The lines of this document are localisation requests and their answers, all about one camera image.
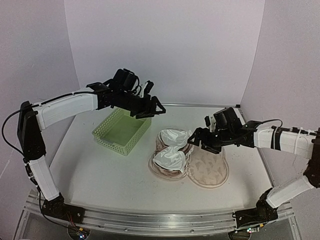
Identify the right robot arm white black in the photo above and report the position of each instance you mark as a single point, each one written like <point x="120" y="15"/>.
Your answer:
<point x="293" y="141"/>

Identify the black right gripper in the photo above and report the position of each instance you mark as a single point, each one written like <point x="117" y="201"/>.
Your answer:
<point x="199" y="133"/>

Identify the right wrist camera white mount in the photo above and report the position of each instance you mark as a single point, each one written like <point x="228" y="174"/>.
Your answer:
<point x="210" y="123"/>

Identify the white satin bra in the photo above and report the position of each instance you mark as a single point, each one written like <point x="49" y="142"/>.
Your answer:
<point x="173" y="150"/>

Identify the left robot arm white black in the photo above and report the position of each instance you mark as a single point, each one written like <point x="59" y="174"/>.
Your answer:
<point x="35" y="119"/>

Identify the green perforated plastic basket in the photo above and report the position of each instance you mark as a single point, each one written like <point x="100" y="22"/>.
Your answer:
<point x="120" y="132"/>

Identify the beige tulip mesh laundry bag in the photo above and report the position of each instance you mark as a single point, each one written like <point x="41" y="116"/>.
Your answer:
<point x="205" y="169"/>

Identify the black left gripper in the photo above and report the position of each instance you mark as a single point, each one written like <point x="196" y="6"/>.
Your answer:
<point x="151" y="114"/>

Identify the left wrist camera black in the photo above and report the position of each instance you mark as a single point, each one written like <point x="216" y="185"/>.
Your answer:
<point x="124" y="80"/>

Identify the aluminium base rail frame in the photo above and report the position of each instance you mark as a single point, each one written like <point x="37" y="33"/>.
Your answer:
<point x="121" y="195"/>

